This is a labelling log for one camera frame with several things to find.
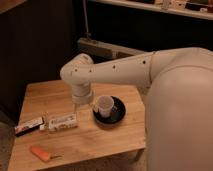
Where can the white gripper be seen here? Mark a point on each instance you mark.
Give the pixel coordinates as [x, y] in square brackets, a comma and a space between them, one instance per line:
[83, 94]

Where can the black round plate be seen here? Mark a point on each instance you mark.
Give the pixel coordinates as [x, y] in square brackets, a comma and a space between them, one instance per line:
[117, 114]

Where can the white paper cup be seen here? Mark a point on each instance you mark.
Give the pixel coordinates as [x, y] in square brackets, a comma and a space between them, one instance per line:
[104, 105]

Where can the wooden table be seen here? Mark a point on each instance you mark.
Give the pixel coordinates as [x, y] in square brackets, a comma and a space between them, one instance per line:
[89, 140]

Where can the white plastic bottle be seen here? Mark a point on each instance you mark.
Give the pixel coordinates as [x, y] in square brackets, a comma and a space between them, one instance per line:
[60, 123]

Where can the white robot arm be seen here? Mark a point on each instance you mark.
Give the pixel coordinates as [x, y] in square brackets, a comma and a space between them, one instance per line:
[179, 101]

